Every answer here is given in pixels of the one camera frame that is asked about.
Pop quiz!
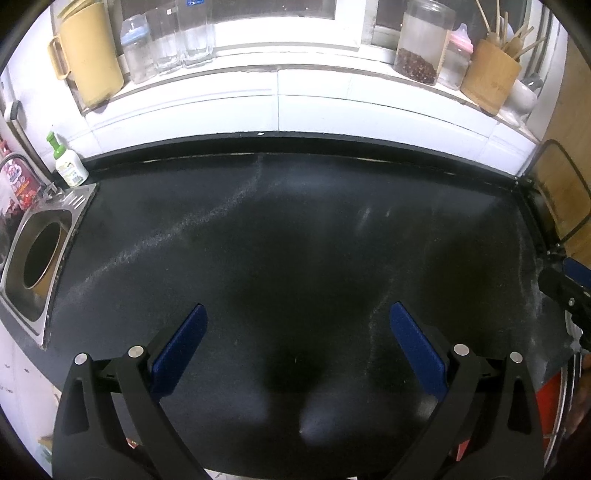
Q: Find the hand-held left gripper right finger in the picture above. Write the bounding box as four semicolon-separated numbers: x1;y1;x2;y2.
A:
383;302;543;480

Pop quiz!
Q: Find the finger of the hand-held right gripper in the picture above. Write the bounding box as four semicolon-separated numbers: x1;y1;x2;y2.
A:
562;257;591;291
538;268;591;324

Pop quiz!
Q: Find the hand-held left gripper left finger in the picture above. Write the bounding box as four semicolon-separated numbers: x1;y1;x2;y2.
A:
52;303;218;480

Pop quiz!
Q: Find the black metal rack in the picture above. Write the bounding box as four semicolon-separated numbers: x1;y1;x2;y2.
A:
512;138;583;266

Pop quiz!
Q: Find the large wooden cutting board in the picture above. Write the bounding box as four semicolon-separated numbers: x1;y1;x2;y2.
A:
526;28;591;268

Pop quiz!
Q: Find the steel sink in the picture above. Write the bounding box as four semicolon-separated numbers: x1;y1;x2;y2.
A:
0;182;99;349

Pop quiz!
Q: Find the white ceramic jar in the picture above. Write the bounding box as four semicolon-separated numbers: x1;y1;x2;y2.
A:
501;74;546;125

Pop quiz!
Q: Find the metal faucet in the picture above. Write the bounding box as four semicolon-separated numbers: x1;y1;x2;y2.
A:
0;152;58;199

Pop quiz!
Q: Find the green cap soap bottle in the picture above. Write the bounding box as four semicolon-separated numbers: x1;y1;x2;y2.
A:
45;130;89;188

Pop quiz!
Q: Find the bamboo utensil holder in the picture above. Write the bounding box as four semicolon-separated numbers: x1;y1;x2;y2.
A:
460;38;522;116

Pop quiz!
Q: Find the red printed package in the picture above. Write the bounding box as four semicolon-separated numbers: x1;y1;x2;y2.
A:
0;138;42;217

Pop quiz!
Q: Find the bundle of wooden utensils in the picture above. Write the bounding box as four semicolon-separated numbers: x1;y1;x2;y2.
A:
475;0;548;58

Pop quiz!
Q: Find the pink baby bottle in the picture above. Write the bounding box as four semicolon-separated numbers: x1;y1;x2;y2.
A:
436;23;475;90

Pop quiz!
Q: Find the glass jar of dried chilies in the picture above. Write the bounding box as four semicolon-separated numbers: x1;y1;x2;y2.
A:
393;0;457;87

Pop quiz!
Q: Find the clear baby bottle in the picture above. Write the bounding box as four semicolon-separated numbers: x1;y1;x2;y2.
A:
120;14;155;85

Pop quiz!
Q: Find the yellow plastic pitcher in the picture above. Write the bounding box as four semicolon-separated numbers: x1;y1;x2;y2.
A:
48;0;125;109

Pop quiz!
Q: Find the white window frame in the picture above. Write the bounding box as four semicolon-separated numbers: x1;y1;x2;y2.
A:
111;0;555;61

